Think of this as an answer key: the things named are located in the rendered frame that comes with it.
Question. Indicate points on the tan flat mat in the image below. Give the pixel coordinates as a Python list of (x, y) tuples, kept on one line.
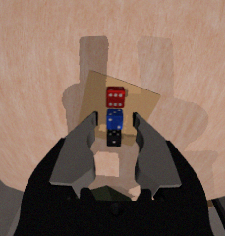
[(137, 99)]

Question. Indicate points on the blue die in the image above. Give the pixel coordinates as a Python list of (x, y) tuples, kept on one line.
[(114, 119)]

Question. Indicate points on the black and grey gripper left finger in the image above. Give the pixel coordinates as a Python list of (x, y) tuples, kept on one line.
[(68, 167)]

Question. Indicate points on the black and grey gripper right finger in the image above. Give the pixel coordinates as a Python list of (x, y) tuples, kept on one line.
[(161, 168)]

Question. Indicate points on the black die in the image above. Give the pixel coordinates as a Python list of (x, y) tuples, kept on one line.
[(114, 138)]

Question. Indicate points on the red die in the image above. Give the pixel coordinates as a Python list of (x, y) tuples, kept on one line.
[(115, 97)]

